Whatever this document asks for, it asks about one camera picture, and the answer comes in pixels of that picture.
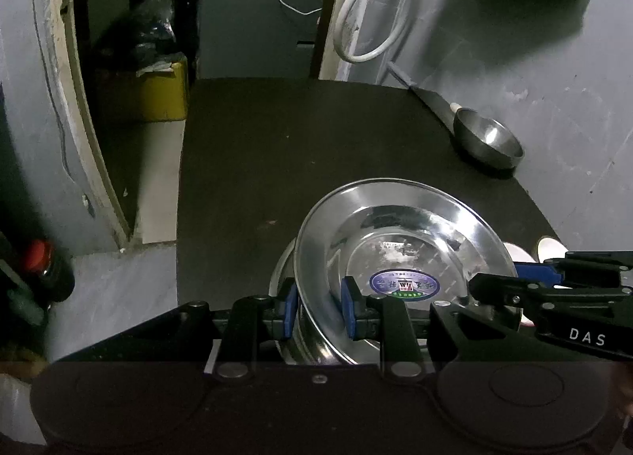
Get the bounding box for plain steel plate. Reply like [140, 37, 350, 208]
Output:
[268, 237, 298, 300]

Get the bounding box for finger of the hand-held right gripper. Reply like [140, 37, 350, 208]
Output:
[467, 273, 633, 311]
[512, 250, 633, 285]

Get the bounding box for dark green object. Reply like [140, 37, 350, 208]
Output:
[0, 282, 46, 328]

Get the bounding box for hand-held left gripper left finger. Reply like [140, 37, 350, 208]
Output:
[123, 279, 300, 381]

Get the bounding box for dark cabinet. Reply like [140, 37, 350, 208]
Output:
[195, 0, 330, 80]

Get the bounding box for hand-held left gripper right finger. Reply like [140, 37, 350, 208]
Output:
[341, 277, 535, 380]

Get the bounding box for grey metal bar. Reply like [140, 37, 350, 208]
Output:
[387, 61, 417, 90]

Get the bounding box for steel bowl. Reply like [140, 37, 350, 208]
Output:
[452, 108, 525, 171]

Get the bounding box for dark jar with red lid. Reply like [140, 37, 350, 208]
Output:
[22, 237, 76, 303]

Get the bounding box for white round object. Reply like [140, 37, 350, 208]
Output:
[536, 236, 565, 264]
[502, 242, 531, 264]

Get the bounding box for white plastic container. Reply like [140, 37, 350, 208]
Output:
[0, 373, 46, 447]

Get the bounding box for white hose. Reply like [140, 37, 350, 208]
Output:
[334, 0, 422, 63]

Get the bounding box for yellow bin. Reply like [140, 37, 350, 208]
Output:
[106, 59, 190, 122]

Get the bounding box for steel plate with blue sticker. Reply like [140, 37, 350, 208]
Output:
[293, 178, 521, 368]

